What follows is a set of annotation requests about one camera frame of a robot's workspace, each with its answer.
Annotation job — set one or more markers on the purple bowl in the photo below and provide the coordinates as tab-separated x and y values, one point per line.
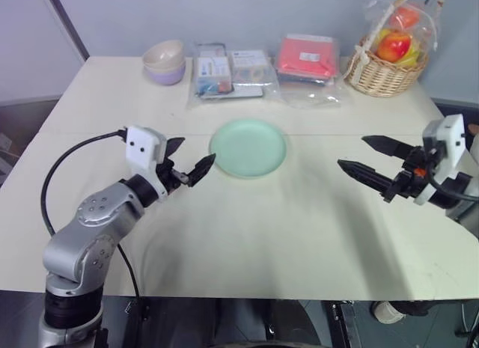
164	75

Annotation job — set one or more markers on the orange red fruit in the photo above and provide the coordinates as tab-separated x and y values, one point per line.
406	16

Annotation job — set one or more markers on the white round object under table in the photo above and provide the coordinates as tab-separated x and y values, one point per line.
387	312

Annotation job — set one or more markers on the clear bag with colourful rings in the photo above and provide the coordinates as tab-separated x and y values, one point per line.
250	69

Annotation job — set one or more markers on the beige bowl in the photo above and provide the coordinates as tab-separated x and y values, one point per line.
164	53

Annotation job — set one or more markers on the red yellow apple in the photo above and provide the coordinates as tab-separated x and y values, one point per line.
393	46

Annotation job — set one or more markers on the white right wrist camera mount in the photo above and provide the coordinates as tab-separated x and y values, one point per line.
451	138

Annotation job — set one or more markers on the clear plastic basket wrap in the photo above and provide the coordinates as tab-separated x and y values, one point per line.
426	22

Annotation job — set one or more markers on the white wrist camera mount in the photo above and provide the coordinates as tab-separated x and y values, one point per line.
141	144
451	138

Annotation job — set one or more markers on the black table frame leg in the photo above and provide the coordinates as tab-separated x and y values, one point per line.
344	325

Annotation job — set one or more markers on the clear bag with red pack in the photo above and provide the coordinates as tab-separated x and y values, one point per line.
307	56

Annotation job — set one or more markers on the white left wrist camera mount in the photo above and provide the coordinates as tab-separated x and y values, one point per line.
141	144

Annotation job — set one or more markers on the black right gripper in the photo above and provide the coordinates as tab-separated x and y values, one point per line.
413	176

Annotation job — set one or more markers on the mint green plate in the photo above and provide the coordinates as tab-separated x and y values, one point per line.
249	147

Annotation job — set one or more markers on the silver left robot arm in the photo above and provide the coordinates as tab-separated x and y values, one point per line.
93	228

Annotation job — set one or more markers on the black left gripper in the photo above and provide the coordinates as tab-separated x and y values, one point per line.
167	176

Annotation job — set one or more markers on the clear bag with blue-white box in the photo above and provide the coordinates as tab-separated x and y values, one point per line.
211	69

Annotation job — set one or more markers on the grey low cabinet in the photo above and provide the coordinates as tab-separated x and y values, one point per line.
22	131

